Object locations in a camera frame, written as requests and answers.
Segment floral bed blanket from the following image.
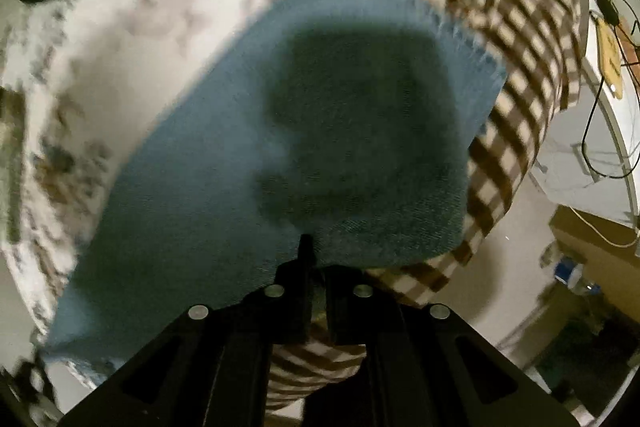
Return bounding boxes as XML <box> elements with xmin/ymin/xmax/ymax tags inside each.
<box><xmin>1</xmin><ymin>0</ymin><xmax>581</xmax><ymax>386</ymax></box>

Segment yellow object on nightstand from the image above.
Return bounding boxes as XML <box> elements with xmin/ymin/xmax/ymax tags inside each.
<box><xmin>596</xmin><ymin>18</ymin><xmax>624</xmax><ymax>100</ymax></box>

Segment black cable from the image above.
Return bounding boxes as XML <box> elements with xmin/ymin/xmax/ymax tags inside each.
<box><xmin>579</xmin><ymin>0</ymin><xmax>640</xmax><ymax>180</ymax></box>

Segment blue denim jeans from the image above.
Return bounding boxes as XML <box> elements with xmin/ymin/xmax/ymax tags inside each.
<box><xmin>44</xmin><ymin>0</ymin><xmax>506</xmax><ymax>364</ymax></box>

